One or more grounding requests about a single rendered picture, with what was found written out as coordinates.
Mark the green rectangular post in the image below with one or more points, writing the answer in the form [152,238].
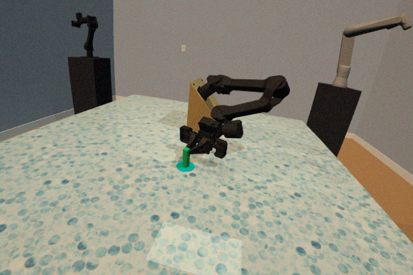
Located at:
[185,157]

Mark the teal flat circle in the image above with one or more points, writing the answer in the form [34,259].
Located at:
[184,169]

